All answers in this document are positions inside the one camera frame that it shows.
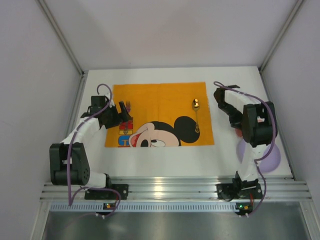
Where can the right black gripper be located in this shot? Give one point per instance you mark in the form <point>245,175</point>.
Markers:
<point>219,94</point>

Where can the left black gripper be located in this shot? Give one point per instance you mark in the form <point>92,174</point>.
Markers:
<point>118,113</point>

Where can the red cup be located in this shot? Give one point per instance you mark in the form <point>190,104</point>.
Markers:
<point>239,133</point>

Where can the orange Mickey Mouse placemat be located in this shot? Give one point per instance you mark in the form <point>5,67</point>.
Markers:
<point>162,116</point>

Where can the gold spoon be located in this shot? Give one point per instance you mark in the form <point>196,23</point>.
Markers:
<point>196,107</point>

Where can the lilac plate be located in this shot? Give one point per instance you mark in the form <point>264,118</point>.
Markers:
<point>267,165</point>

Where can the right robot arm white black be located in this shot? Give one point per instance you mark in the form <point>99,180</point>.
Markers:
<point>256,120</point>

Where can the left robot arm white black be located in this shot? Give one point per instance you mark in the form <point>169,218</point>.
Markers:
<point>69,164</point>

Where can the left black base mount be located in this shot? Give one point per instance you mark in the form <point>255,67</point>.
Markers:
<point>121,189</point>

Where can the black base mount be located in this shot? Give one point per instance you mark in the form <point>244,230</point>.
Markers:
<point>121,189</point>
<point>229,192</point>

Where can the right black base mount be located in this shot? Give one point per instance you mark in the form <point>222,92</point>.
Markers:
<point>229,192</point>

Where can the aluminium rail frame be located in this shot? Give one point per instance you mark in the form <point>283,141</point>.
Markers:
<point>204,188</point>

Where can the perforated cable duct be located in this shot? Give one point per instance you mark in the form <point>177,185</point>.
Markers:
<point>145,207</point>

